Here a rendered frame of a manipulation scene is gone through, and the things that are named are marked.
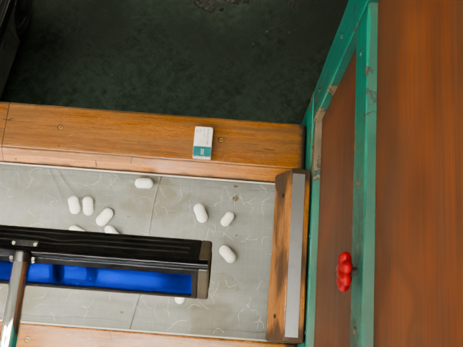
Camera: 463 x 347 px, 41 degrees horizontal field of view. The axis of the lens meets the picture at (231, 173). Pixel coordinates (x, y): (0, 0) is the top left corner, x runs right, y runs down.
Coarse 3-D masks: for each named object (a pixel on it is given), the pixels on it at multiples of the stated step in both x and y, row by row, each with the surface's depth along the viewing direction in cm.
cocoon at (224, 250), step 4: (220, 248) 115; (224, 248) 114; (228, 248) 115; (220, 252) 114; (224, 252) 114; (228, 252) 114; (232, 252) 115; (224, 256) 114; (228, 256) 114; (232, 256) 114; (228, 260) 114; (232, 260) 114
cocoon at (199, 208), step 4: (196, 204) 117; (200, 204) 117; (196, 208) 116; (200, 208) 116; (204, 208) 117; (196, 212) 116; (200, 212) 116; (204, 212) 116; (196, 216) 116; (200, 216) 116; (204, 216) 116; (200, 220) 116; (204, 220) 116
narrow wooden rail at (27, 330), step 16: (32, 336) 109; (48, 336) 109; (64, 336) 109; (80, 336) 109; (96, 336) 109; (112, 336) 109; (128, 336) 109; (144, 336) 110; (160, 336) 110; (176, 336) 110; (192, 336) 110
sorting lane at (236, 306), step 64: (0, 192) 118; (64, 192) 119; (128, 192) 119; (192, 192) 119; (256, 192) 119; (256, 256) 116; (0, 320) 112; (64, 320) 112; (128, 320) 113; (192, 320) 113; (256, 320) 113
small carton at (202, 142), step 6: (198, 132) 118; (204, 132) 118; (210, 132) 118; (198, 138) 117; (204, 138) 117; (210, 138) 117; (198, 144) 117; (204, 144) 117; (210, 144) 117; (198, 150) 117; (204, 150) 117; (210, 150) 117; (192, 156) 117; (198, 156) 117; (204, 156) 116; (210, 156) 116
